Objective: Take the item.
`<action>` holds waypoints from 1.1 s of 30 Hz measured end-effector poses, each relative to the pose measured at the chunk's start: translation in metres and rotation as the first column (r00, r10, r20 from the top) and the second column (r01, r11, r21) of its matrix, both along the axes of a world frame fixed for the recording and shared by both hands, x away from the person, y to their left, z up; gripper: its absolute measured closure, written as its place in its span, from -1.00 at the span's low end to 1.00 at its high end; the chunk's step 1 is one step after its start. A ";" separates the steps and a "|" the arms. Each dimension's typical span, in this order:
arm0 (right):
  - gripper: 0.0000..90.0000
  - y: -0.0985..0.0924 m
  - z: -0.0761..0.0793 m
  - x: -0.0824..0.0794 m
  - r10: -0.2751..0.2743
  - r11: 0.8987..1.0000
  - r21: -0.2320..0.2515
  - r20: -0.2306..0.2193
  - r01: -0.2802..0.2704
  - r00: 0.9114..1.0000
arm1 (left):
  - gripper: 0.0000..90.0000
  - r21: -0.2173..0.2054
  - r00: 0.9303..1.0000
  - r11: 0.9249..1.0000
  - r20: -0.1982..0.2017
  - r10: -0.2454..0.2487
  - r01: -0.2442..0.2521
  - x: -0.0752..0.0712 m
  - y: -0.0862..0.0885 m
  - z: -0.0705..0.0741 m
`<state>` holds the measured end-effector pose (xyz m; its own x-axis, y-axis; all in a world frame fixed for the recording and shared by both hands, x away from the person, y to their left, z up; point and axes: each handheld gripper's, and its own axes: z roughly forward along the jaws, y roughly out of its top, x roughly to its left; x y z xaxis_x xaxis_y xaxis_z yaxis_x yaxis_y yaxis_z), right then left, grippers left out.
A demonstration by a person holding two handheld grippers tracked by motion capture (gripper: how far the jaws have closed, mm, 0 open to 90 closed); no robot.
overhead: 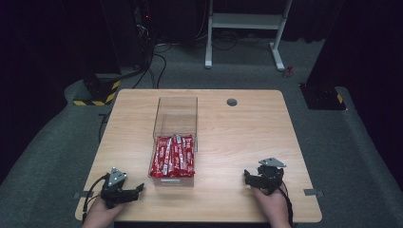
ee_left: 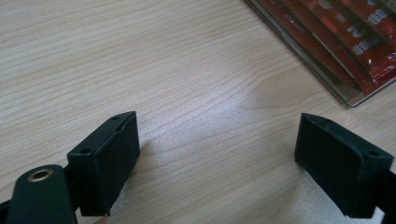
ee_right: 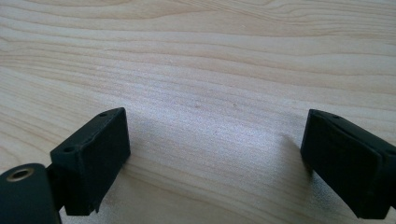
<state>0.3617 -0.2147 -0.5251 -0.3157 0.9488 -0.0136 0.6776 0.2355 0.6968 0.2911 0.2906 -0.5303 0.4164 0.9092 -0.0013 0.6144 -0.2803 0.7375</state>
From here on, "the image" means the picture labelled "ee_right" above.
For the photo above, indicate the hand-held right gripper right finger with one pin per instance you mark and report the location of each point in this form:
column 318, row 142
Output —
column 345, row 165

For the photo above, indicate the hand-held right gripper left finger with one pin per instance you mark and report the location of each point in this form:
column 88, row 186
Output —
column 90, row 165

